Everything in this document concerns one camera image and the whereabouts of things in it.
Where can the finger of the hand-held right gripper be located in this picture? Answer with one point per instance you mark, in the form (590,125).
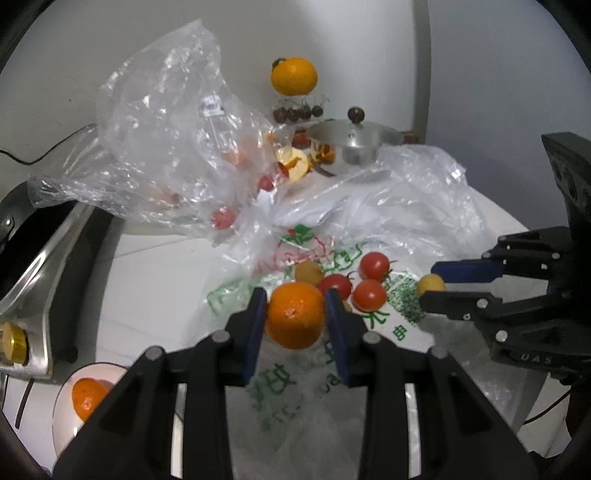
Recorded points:
(461,271)
(452,304)

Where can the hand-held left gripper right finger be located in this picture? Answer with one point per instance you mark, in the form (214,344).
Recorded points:
(338,344)

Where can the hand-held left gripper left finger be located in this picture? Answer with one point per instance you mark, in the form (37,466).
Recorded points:
(256,337)

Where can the yellow cherry tomato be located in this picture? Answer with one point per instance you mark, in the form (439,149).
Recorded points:
(308,272)
(346,306)
(431,282)

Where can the red cherry tomato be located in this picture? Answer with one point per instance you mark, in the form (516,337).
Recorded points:
(369,295)
(374,266)
(265,183)
(337,284)
(224,218)

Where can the green printed plastic bag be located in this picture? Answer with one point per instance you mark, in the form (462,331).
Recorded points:
(300,415)

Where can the white plate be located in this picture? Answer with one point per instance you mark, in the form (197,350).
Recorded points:
(64,424)

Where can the small steel pot with lid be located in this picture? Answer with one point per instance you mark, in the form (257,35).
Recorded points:
(355,138)

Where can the steel induction cooker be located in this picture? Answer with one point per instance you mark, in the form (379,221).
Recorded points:
(41,295)

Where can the clear cherry tomato box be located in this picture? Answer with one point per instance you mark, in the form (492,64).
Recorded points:
(298,113)

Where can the clear plastic bag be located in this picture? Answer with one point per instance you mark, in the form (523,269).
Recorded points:
(161,115)

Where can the orange with green leaf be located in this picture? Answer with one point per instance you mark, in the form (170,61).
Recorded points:
(294,76)

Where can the dark wok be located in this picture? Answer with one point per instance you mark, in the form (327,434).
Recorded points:
(27,196)

